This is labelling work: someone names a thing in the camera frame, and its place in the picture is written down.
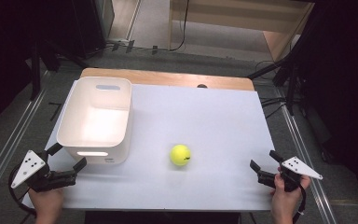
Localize wooden table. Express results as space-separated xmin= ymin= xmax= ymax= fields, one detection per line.
xmin=79 ymin=67 xmax=255 ymax=92

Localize light wooden furniture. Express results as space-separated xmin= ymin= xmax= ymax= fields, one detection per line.
xmin=167 ymin=0 xmax=315 ymax=63

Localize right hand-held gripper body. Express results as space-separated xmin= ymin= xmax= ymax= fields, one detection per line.
xmin=256 ymin=156 xmax=324 ymax=193

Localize metal floor rail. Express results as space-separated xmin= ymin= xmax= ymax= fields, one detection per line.
xmin=0 ymin=70 xmax=49 ymax=213
xmin=274 ymin=87 xmax=338 ymax=224

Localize person's right hand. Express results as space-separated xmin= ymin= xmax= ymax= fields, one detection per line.
xmin=269 ymin=167 xmax=311 ymax=224

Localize black tripod stand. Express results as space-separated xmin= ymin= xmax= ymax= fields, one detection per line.
xmin=246 ymin=46 xmax=306 ymax=117

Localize black cabinet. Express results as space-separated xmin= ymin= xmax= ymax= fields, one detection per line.
xmin=71 ymin=0 xmax=116 ymax=60

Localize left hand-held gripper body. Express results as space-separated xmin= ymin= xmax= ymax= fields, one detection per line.
xmin=10 ymin=149 xmax=77 ymax=193

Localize black hanging cable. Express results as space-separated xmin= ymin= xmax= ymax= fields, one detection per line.
xmin=169 ymin=0 xmax=190 ymax=52

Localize yellow tennis ball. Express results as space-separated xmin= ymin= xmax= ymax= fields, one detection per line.
xmin=169 ymin=144 xmax=192 ymax=167

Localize black metal stand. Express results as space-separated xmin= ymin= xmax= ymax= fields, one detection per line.
xmin=29 ymin=40 xmax=61 ymax=101

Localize white board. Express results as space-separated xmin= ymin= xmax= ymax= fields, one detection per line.
xmin=21 ymin=79 xmax=278 ymax=213

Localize black curtain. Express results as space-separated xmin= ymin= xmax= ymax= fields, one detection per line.
xmin=292 ymin=0 xmax=358 ymax=204
xmin=0 ymin=0 xmax=76 ymax=136

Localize white plastic storage bin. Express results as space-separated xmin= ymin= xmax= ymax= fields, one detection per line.
xmin=56 ymin=76 xmax=133 ymax=165

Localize black floor cables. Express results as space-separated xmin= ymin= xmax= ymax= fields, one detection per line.
xmin=255 ymin=60 xmax=289 ymax=119

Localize person's left hand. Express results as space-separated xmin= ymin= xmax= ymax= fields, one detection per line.
xmin=27 ymin=187 xmax=65 ymax=224

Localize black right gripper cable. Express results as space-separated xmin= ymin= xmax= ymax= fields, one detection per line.
xmin=293 ymin=185 xmax=308 ymax=224

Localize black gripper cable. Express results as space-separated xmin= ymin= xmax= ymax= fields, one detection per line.
xmin=7 ymin=163 xmax=39 ymax=217
xmin=293 ymin=185 xmax=308 ymax=224

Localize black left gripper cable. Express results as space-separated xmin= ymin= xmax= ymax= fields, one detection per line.
xmin=7 ymin=163 xmax=39 ymax=217

